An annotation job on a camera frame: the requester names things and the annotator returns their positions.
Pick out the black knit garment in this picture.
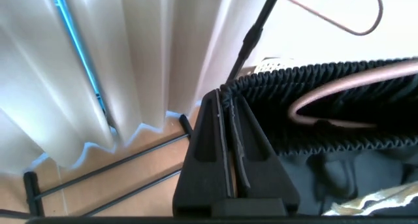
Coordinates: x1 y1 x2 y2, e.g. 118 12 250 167
220 57 418 217

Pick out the pink clothes hanger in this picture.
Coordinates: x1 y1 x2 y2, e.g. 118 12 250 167
287 59 418 129
269 0 385 37

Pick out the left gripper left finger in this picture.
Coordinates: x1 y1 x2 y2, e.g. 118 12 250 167
172 88 234 217

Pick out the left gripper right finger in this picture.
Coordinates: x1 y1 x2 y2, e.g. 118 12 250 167
229 95 300 217

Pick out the beige curtain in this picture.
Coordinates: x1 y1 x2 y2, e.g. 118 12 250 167
61 0 272 146
0 0 115 176

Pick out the white laundry basket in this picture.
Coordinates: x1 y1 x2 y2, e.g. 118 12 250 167
253 56 297 75

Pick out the black clothes rack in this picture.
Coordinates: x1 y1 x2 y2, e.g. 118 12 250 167
0 0 283 218

